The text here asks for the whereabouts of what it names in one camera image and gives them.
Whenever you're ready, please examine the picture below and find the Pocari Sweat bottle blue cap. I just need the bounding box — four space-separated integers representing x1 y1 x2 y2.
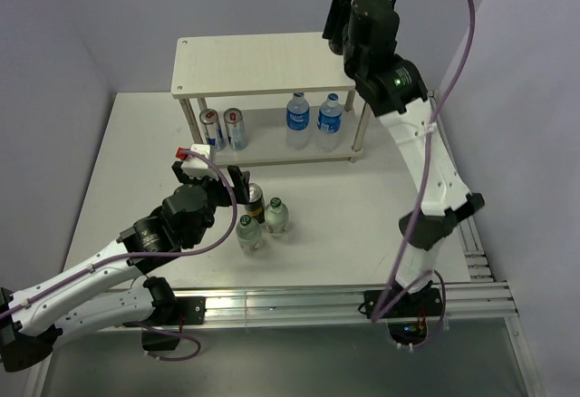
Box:
315 93 343 152

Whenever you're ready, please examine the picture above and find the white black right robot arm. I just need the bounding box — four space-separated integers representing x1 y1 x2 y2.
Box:
322 0 485 319

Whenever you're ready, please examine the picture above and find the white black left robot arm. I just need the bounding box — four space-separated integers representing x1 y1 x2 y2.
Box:
1 161 250 373

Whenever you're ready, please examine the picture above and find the white two-tier wooden shelf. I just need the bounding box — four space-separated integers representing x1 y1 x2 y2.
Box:
171 33 370 167

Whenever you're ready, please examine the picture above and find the dark can silver top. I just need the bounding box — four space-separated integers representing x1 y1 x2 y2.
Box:
245 183 266 224

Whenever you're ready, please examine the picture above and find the clear glass bottle green cap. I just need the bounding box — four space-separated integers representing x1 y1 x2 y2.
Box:
265 197 289 235

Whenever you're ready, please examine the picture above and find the blue silver energy can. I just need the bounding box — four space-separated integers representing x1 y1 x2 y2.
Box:
223 108 247 150
199 109 226 151

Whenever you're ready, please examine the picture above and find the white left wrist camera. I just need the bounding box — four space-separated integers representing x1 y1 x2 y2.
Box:
176 143 218 179

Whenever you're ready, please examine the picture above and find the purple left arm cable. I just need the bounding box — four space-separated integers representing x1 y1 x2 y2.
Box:
0 151 239 362

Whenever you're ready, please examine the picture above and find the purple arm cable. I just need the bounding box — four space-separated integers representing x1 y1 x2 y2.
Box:
0 151 239 362
369 0 477 348

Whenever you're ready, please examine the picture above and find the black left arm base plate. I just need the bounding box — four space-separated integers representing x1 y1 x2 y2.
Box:
140 296 206 353

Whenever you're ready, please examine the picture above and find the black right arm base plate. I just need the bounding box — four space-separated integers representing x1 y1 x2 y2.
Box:
357 285 443 319

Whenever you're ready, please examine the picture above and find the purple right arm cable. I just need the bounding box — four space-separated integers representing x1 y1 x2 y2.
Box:
369 0 477 348

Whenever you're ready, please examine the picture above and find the aluminium mounting rail frame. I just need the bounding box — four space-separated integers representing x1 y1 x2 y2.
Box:
31 95 544 396

